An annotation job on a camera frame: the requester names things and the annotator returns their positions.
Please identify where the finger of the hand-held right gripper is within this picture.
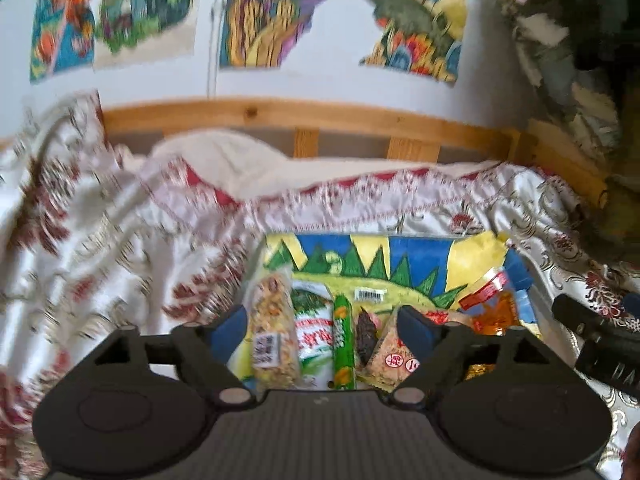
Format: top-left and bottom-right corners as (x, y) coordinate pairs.
(551, 293), (640, 337)

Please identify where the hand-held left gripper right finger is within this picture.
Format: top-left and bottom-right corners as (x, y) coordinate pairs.
(391, 306), (548, 407)

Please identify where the rice cracker packet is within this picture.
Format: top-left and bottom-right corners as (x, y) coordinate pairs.
(362, 307), (475, 393)

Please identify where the white and green snack packet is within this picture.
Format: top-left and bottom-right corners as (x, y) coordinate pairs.
(291, 282), (335, 391)

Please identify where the red and orange snack packet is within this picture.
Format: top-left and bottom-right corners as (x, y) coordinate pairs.
(457, 269), (519, 336)

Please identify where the dark patterned cloth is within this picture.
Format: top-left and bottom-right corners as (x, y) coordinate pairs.
(500, 0), (640, 263)

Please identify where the wall poster with cartoon figures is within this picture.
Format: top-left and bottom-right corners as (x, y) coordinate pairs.
(29, 0), (205, 84)

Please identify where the wooden bed frame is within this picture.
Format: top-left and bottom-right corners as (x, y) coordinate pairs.
(100, 97), (612, 207)

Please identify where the dark snack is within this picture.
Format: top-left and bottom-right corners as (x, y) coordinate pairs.
(354, 307), (384, 372)

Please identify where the yellow and blue wall poster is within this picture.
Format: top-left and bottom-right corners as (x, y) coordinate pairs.
(219, 0), (362, 72)

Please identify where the cream pillow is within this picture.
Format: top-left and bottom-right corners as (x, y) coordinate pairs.
(115, 127), (303, 197)

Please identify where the green and orange wall poster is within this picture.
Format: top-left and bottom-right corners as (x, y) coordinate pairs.
(356, 0), (469, 88)

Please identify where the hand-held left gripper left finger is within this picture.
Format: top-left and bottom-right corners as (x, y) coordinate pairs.
(94, 306), (254, 407)

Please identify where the grey tray with painted liner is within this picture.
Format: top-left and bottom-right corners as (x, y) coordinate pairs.
(227, 232), (557, 392)

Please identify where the nut bar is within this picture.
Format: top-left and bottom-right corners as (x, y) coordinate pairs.
(248, 270), (302, 390)

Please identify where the green sausage stick packet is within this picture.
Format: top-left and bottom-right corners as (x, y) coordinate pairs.
(331, 294), (357, 391)

